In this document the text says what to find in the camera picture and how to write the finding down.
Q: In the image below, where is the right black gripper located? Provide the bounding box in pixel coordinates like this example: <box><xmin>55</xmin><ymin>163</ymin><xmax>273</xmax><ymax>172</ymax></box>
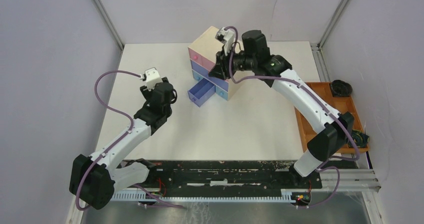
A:
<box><xmin>207</xmin><ymin>44</ymin><xmax>256</xmax><ymax>81</ymax></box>

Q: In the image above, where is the small purple bottom drawer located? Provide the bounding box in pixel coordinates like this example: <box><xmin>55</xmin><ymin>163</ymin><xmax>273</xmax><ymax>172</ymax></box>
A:
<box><xmin>187</xmin><ymin>79</ymin><xmax>216</xmax><ymax>107</ymax></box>

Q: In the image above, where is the pastel wooden drawer chest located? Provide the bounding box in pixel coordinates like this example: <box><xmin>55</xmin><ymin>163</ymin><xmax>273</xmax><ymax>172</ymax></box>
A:
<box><xmin>188</xmin><ymin>26</ymin><xmax>242</xmax><ymax>101</ymax></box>

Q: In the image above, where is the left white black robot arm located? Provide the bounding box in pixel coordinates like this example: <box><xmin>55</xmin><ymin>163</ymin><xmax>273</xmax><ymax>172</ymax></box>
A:
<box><xmin>69</xmin><ymin>77</ymin><xmax>177</xmax><ymax>210</ymax></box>

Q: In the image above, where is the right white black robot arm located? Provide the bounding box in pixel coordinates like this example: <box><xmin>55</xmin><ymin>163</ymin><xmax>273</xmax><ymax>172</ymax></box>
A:
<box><xmin>208</xmin><ymin>26</ymin><xmax>354</xmax><ymax>188</ymax></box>

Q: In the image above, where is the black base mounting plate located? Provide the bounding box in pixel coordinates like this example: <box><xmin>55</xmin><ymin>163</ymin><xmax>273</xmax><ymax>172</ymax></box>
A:
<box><xmin>140</xmin><ymin>160</ymin><xmax>323</xmax><ymax>198</ymax></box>

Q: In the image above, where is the orange wooden compartment tray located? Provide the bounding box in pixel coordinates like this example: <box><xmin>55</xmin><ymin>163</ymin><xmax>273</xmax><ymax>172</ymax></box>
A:
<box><xmin>294</xmin><ymin>81</ymin><xmax>371</xmax><ymax>154</ymax></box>

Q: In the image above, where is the black coiled band top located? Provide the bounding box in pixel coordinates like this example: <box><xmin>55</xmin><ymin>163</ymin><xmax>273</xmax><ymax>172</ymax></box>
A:
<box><xmin>329</xmin><ymin>80</ymin><xmax>353</xmax><ymax>97</ymax></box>

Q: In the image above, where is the green yellow coiled band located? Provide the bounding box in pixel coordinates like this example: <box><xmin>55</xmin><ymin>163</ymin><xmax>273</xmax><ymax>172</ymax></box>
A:
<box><xmin>351</xmin><ymin>130</ymin><xmax>369</xmax><ymax>148</ymax></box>

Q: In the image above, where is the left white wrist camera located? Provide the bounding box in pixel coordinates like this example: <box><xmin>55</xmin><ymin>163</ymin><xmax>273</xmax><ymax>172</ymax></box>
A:
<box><xmin>140</xmin><ymin>67</ymin><xmax>163</xmax><ymax>91</ymax></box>

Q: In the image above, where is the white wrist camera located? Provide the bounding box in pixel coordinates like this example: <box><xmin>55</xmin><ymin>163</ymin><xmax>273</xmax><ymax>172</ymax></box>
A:
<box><xmin>140</xmin><ymin>67</ymin><xmax>163</xmax><ymax>91</ymax></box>
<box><xmin>215</xmin><ymin>26</ymin><xmax>238</xmax><ymax>56</ymax></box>

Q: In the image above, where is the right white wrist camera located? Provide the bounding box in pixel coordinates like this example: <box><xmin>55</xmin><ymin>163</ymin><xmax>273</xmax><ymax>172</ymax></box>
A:
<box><xmin>215</xmin><ymin>26</ymin><xmax>238</xmax><ymax>56</ymax></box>

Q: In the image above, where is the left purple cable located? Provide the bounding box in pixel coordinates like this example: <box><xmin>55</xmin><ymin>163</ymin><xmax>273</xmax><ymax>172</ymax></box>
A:
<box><xmin>74</xmin><ymin>70</ymin><xmax>185</xmax><ymax>211</ymax></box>

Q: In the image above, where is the purple cable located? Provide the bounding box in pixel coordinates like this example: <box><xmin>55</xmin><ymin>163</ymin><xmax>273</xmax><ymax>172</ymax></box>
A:
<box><xmin>223</xmin><ymin>26</ymin><xmax>361</xmax><ymax>209</ymax></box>
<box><xmin>74</xmin><ymin>70</ymin><xmax>185</xmax><ymax>211</ymax></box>

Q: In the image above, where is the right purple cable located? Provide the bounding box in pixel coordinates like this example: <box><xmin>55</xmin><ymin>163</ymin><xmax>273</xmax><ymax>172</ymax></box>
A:
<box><xmin>223</xmin><ymin>26</ymin><xmax>361</xmax><ymax>209</ymax></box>

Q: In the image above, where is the white slotted cable duct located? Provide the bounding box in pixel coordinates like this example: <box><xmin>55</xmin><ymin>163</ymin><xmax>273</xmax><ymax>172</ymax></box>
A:
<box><xmin>112</xmin><ymin>188</ymin><xmax>312</xmax><ymax>204</ymax></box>

